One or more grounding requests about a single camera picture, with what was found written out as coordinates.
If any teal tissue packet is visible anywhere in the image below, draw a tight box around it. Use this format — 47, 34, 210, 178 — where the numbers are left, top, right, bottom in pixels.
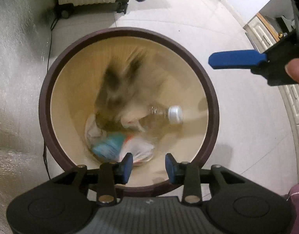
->
91, 133, 127, 161

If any brown paper trash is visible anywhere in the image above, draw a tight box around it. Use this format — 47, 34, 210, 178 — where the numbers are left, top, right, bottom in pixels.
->
94, 49, 147, 132

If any clear orange plastic wrapper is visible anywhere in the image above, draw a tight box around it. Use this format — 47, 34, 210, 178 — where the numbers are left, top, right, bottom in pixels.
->
118, 136, 155, 166

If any clear plastic bottle white cap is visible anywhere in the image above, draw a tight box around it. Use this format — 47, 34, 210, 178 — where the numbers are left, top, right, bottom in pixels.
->
138, 106, 183, 132

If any person's hand fingertip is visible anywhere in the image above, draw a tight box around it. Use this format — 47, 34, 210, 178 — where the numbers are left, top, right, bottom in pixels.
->
285, 58, 299, 83

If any round beige trash bin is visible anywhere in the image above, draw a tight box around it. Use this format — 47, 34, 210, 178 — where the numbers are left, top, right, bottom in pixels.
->
39, 27, 219, 197

